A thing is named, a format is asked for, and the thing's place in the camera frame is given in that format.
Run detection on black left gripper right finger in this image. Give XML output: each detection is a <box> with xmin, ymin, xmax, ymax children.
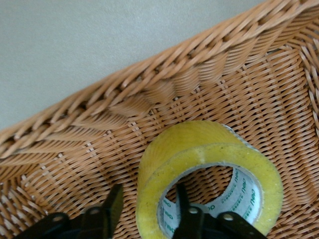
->
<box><xmin>173</xmin><ymin>182</ymin><xmax>266</xmax><ymax>239</ymax></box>

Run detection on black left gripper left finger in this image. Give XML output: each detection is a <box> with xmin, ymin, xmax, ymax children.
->
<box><xmin>14</xmin><ymin>183</ymin><xmax>124</xmax><ymax>239</ymax></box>

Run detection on yellow packing tape roll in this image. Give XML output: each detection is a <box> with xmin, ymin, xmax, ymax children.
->
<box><xmin>136</xmin><ymin>120</ymin><xmax>284</xmax><ymax>239</ymax></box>

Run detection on brown wicker basket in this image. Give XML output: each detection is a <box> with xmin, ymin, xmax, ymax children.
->
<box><xmin>0</xmin><ymin>0</ymin><xmax>319</xmax><ymax>239</ymax></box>

